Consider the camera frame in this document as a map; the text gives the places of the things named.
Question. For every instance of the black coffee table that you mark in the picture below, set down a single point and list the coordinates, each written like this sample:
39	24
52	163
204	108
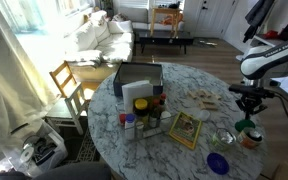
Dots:
164	39

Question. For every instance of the small red cap jar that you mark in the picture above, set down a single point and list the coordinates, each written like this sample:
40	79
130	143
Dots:
122	118

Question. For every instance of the glass shaker metal top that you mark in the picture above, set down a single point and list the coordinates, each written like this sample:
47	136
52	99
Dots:
139	128

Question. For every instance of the white napkin stack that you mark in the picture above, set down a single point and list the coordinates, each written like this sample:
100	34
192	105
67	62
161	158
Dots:
135	93

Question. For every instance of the green house plant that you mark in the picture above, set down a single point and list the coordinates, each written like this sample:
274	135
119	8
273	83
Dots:
108	5

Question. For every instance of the yellow wooden side table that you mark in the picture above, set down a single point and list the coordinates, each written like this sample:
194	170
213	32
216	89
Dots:
164	10

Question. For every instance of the cream window curtain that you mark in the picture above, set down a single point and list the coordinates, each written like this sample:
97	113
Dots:
7	83

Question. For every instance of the silver compact disc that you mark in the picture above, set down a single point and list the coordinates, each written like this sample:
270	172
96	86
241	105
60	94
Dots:
26	154

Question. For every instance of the black patterned rug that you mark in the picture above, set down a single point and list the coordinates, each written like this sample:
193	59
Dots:
85	150

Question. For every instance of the red object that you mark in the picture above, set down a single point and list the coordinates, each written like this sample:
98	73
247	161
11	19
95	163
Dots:
270	34

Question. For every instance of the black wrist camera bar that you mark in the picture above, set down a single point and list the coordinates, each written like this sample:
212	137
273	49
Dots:
250	90

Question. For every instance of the white door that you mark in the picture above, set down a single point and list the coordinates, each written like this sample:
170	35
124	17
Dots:
210	18

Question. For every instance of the white lid jar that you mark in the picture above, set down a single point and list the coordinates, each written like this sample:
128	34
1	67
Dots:
165	116

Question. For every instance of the dark sauce bottle red cap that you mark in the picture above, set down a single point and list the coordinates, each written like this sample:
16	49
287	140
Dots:
155	111

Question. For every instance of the white bottle blue cap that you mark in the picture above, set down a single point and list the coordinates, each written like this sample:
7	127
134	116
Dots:
130	128

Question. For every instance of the yellow framed picture book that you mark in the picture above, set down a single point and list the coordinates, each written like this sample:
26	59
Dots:
185	130

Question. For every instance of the white sectional sofa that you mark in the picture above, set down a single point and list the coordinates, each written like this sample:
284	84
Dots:
114	43

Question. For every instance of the grey upholstered chair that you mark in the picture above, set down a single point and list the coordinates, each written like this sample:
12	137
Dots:
74	171

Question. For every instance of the clear plastic storage bin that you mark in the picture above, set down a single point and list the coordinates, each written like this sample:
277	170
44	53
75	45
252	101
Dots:
47	153

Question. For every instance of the yellow lid jar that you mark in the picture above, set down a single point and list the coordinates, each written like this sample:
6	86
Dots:
141	105

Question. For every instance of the clear glass cup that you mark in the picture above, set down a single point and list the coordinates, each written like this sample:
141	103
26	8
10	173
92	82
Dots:
224	140

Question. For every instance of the blue plastic can lid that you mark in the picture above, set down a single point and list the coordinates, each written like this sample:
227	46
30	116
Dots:
218	163

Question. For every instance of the yellow wooden chair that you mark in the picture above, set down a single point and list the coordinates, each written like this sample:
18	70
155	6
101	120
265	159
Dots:
62	78

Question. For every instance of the dark blue cardboard box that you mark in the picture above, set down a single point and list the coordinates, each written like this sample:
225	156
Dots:
137	71

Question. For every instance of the dark hanging jacket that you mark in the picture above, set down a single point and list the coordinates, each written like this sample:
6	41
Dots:
257	16

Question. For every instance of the orange label tin can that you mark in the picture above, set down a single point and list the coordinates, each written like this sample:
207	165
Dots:
250	141

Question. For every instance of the green plastic can lid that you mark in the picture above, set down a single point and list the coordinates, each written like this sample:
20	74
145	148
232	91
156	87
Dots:
245	125

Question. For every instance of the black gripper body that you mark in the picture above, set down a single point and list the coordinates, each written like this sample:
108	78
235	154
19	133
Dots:
251	104

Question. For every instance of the white wooden stool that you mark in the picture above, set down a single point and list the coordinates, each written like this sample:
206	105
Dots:
71	103

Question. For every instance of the orange toy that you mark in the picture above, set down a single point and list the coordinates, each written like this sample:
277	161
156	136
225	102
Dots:
169	20

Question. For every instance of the slim bottle red cap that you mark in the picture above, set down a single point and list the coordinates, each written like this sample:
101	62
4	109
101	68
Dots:
163	100

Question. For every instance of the light wooden block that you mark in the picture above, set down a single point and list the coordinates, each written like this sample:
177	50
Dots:
209	107
216	96
193	94
202	92
208	100

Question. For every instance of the floral throw pillow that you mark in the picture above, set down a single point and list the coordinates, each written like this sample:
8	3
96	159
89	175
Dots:
120	17

